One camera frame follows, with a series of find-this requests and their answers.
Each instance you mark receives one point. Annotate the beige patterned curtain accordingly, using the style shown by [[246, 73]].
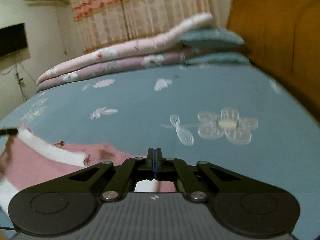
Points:
[[101, 23]]

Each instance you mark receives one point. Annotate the blue pillow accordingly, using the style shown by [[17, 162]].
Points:
[[228, 57], [212, 38]]

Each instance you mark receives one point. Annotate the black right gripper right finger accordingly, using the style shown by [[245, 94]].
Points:
[[241, 204]]

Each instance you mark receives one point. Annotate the black television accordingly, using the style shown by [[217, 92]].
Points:
[[12, 39]]

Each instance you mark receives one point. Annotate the blue upper pillow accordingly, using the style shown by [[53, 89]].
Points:
[[212, 38]]

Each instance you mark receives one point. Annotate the pink floral folded quilt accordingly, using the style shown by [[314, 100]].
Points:
[[137, 47]]

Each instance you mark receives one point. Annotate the mauve floral folded quilt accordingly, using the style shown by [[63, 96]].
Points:
[[122, 65]]

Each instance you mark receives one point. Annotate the wooden headboard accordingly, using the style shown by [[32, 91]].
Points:
[[283, 40]]

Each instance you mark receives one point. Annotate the blue floral bed sheet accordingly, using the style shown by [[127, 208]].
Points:
[[158, 108]]

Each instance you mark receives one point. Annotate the pink and white knit sweater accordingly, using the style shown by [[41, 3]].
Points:
[[27, 160]]

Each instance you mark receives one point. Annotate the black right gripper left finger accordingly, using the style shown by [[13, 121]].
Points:
[[62, 205]]

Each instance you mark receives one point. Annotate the blue lower pillow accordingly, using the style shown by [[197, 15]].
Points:
[[228, 57]]

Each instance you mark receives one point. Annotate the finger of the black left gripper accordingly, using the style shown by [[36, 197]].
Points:
[[8, 131]]

